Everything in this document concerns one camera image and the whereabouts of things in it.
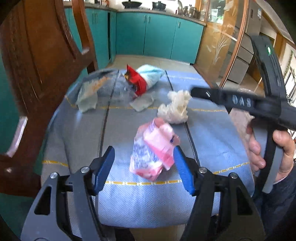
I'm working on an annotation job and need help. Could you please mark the blue cloth on stool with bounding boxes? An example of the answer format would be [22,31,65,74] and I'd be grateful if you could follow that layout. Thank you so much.
[41,70,254,228]

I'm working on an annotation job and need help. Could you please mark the person's right hand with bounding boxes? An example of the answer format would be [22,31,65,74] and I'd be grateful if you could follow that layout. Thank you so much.
[246,126,296,183]

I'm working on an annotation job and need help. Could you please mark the carved wooden chair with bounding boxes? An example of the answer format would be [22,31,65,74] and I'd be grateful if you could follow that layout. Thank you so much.
[1,1,98,197]

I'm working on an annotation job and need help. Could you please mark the black wok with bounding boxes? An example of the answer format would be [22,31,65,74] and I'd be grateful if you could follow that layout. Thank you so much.
[122,0,142,9]

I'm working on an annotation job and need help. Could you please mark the frosted glass sliding door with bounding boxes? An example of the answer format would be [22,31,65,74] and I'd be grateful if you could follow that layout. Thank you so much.
[194,1,249,88]

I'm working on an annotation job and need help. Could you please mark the clear plastic snack bag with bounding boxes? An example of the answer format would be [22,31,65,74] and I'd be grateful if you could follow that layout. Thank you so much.
[76,73,154,113]

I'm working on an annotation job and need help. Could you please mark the white plastic trash basket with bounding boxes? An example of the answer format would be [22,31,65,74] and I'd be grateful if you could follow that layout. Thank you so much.
[229,87,258,149]

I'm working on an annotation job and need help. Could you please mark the white tissue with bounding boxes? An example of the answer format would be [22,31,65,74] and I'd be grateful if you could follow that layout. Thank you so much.
[157,90,192,124]

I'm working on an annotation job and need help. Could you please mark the teal lower kitchen cabinets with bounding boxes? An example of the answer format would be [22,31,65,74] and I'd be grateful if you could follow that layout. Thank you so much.
[0,5,206,227]

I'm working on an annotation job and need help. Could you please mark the red snack wrapper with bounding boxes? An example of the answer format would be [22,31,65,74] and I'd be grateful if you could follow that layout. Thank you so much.
[125,65,147,96]

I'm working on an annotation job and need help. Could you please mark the pink paper wrapper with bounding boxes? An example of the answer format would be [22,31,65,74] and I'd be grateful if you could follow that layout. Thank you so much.
[129,118,180,181]

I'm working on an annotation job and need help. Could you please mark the silver refrigerator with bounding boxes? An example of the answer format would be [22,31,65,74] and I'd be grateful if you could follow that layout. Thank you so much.
[219,1,262,84]

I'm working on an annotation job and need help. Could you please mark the stainless steel pot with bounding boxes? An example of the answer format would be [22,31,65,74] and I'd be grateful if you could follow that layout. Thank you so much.
[183,5,200,19]

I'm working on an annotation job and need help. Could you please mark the black cooking pot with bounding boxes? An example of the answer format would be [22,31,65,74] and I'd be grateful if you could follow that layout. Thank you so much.
[152,1,166,11]

